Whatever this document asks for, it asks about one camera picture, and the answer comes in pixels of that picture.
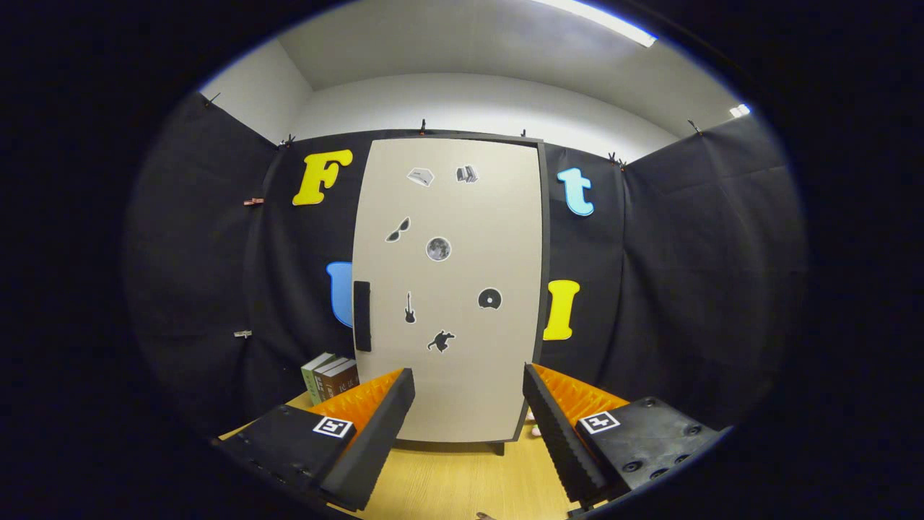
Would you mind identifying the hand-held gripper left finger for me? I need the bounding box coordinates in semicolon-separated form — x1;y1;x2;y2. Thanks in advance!
213;367;417;514

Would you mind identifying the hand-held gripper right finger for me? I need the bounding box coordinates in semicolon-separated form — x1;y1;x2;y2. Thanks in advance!
522;363;731;510

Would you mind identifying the beige cabinet door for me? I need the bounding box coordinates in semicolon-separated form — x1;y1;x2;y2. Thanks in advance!
352;137;544;443

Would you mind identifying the black door handle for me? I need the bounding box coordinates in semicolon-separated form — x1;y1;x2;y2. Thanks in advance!
353;280;372;353

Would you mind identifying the dark grey cabinet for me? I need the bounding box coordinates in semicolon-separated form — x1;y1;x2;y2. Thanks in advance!
350;130;553;456

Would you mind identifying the green book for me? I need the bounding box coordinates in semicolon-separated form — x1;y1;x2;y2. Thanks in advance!
301;352;336;405

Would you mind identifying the thin brown book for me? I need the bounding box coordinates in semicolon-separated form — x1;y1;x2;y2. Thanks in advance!
314;356;351;402

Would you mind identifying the black backdrop cloth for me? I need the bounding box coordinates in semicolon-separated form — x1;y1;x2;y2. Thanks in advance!
123;92;806;434

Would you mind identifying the long ceiling light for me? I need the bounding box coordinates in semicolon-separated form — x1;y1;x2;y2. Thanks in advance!
531;0;658;48

